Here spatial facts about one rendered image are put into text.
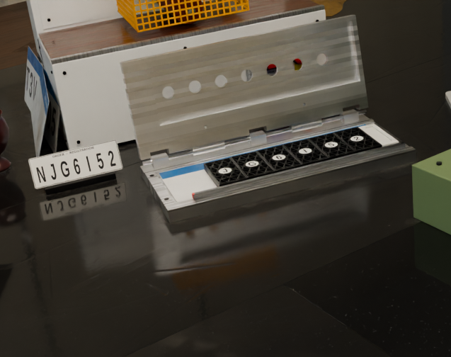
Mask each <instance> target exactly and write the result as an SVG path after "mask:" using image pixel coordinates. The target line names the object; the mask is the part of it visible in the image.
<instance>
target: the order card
mask: <svg viewBox="0 0 451 357"><path fill-rule="evenodd" d="M28 161H29V164H30V170H31V174H32V177H33V182H34V185H35V188H36V189H39V188H44V187H48V186H53V185H56V184H60V183H65V182H69V181H74V180H77V179H83V178H86V177H90V176H95V175H99V174H104V173H108V172H112V171H117V170H120V169H122V162H121V158H120V153H119V149H118V144H117V141H116V140H111V141H107V142H102V143H98V144H92V145H89V146H85V147H80V148H76V149H70V150H67V151H63V152H58V153H54V154H48V155H45V156H41V157H35V158H32V159H29V160H28Z"/></svg>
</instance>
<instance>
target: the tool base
mask: <svg viewBox="0 0 451 357"><path fill-rule="evenodd" d="M366 113H367V111H366V110H361V111H356V110H354V109H352V110H347V111H343V113H342V114H340V115H339V116H336V117H332V118H327V119H323V120H321V121H322V126H320V127H314V128H311V129H308V130H302V131H299V132H293V133H291V132H290V131H292V129H291V128H290V127H287V128H284V129H281V130H275V131H272V132H266V133H264V131H262V130H260V131H257V132H252V133H249V134H250V135H248V137H245V138H241V139H237V140H232V141H229V142H225V149H221V150H217V151H213V152H208V153H205V154H199V155H196V156H193V151H192V150H190V151H186V152H181V153H177V154H172V155H167V154H166V153H162V154H156V155H153V156H151V158H150V160H146V161H143V162H142V164H143V166H141V167H140V170H141V174H142V178H143V179H144V181H145V182H146V184H147V185H148V187H149V190H150V191H151V192H152V194H153V196H154V197H155V199H156V201H157V203H158V204H159V206H160V208H161V209H162V211H163V212H164V214H165V216H166V218H167V219H168V221H169V222H170V223H171V222H176V221H179V220H184V219H188V218H191V217H196V216H199V215H204V214H208V213H213V212H216V211H219V210H224V209H227V208H233V207H236V206H239V205H244V204H247V203H252V202H256V201H259V200H264V199H267V198H272V197H276V196H281V195H284V194H287V193H292V192H295V191H300V190H304V189H307V188H312V187H315V186H320V185H324V184H327V183H332V182H335V181H340V180H343V179H349V178H352V177H355V176H360V175H363V174H368V173H372V172H375V171H380V170H383V169H388V168H392V167H395V166H400V165H403V164H408V163H411V162H416V149H414V148H413V147H412V146H408V145H407V144H405V148H402V149H396V150H393V151H390V152H385V153H381V154H376V155H373V156H370V157H365V158H362V159H356V160H352V161H347V162H344V163H341V164H336V165H333V166H328V167H324V168H321V169H315V170H312V171H307V172H304V173H300V174H295V175H292V176H287V177H284V178H279V179H275V180H272V181H266V182H263V183H258V184H255V185H252V186H247V187H243V188H238V189H235V190H231V191H226V192H223V193H218V194H214V195H209V196H206V197H203V198H198V199H195V200H194V199H193V198H189V199H185V200H180V201H177V202H176V201H175V199H174V198H173V196H172V195H171V193H170V192H169V190H168V188H167V187H166V185H165V184H164V182H163V181H162V180H161V178H160V176H159V173H161V172H164V171H169V170H172V169H178V168H181V167H185V166H190V165H194V164H199V163H203V162H208V161H211V160H214V159H220V158H223V157H229V156H232V155H235V154H241V153H244V152H250V151H253V150H257V149H262V148H265V147H271V146H274V145H279V144H282V143H286V142H291V141H295V140H300V139H304V138H307V137H313V136H316V135H321V134H325V133H328V132H333V131H337V130H342V129H346V128H351V127H355V126H358V125H364V124H365V125H370V124H373V123H375V122H374V120H373V119H369V118H368V117H366V116H365V115H363V114H366ZM152 174H153V175H154V176H150V175H152ZM165 198H169V199H168V200H164V199H165Z"/></svg>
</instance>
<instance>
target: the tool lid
mask: <svg viewBox="0 0 451 357"><path fill-rule="evenodd" d="M321 53H323V54H325V55H326V62H325V63H324V64H323V65H319V64H318V63H317V60H316V59H317V56H318V55H319V54H321ZM295 59H299V60H301V62H302V66H301V68H300V69H299V70H297V71H296V70H294V69H293V68H292V62H293V60H295ZM270 64H274V65H275V66H276V67H277V72H276V73H275V75H273V76H270V75H268V73H267V67H268V66H269V65H270ZM120 67H121V71H122V77H123V81H124V85H125V91H126V95H127V102H128V106H129V109H130V115H131V119H132V126H133V130H134V134H135V140H136V143H137V150H138V154H139V158H140V159H141V160H144V159H150V158H151V155H150V152H156V151H159V150H163V149H167V152H168V153H169V154H171V153H174V152H180V151H183V150H187V149H191V150H192V151H193V156H196V155H199V154H205V153H208V152H213V151H217V150H221V149H225V143H224V141H227V140H232V139H235V138H239V137H244V136H248V135H250V134H249V130H251V129H255V128H260V127H264V130H266V131H269V130H275V129H278V128H283V127H287V126H290V128H291V129H292V131H290V132H291V133H293V132H299V131H302V130H308V129H311V128H317V127H320V126H322V121H321V119H322V118H327V117H330V116H333V115H339V114H342V113H343V108H347V107H350V106H355V107H356V109H359V110H360V109H364V108H368V102H367V92H366V87H365V78H364V72H363V66H362V57H361V51H360V42H359V37H358V27H357V21H356V16H355V15H349V16H342V17H338V18H332V19H328V20H325V21H318V22H314V23H308V24H304V25H298V26H294V27H290V28H283V29H280V30H273V31H269V32H266V33H259V34H255V35H249V36H245V37H241V38H235V39H231V40H225V41H221V42H214V43H210V44H207V45H201V46H197V47H190V48H186V49H182V50H176V51H173V52H166V53H162V54H158V55H152V56H148V57H142V58H138V59H131V60H128V61H124V62H120ZM245 69H248V70H249V71H250V72H251V79H250V80H248V81H243V80H242V78H241V73H242V72H243V71H244V70H245ZM219 75H223V76H224V77H225V79H226V83H225V85H224V86H222V87H218V86H217V85H216V83H215V79H216V78H217V77H218V76H219ZM192 81H198V82H199V84H200V89H199V91H197V92H195V93H193V92H191V91H190V89H189V84H190V82H192ZM167 86H170V87H171V88H172V89H173V95H172V97H170V98H164V96H163V94H162V91H163V89H164V88H165V87H167Z"/></svg>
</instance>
